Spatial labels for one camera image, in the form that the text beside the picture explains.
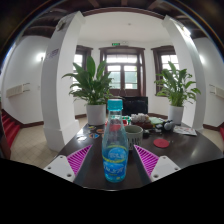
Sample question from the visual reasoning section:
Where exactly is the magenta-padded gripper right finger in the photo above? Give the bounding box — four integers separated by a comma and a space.
133, 144, 183, 187

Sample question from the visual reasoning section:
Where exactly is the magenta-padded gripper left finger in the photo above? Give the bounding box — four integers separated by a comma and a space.
43, 144, 95, 188

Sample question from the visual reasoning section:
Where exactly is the clear blue-capped drink bottle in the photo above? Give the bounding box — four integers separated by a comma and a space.
101, 98, 130, 184

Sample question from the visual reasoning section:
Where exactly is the grey patterned cup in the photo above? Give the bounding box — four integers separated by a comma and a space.
124, 124, 144, 151

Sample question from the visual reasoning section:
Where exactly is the grey round object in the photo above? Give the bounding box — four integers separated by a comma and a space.
162, 119, 177, 132

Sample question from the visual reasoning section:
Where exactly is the pale green flat box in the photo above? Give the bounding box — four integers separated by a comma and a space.
149, 116, 165, 126

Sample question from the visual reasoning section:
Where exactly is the brown tray of white items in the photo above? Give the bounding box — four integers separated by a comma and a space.
130, 113, 152, 130

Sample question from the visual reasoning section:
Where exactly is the white printed leaflet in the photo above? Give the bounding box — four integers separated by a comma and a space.
173, 125, 198, 137

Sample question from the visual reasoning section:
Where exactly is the green plant in white pot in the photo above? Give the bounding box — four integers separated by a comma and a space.
153, 61, 202, 126
61, 55, 114, 126

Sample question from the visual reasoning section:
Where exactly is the black chair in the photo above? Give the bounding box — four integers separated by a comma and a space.
120, 95, 149, 117

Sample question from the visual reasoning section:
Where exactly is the red carpeted staircase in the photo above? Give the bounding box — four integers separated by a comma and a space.
0, 109, 22, 149
218, 124, 224, 141

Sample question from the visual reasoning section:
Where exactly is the dark wooden double door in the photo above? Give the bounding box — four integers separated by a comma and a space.
99, 45, 147, 98

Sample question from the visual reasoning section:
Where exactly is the dark wood framed window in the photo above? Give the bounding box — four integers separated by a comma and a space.
73, 44, 94, 86
150, 45, 179, 94

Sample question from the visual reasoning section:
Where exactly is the white wall radiator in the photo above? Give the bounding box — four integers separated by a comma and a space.
5, 83, 31, 98
209, 83, 224, 100

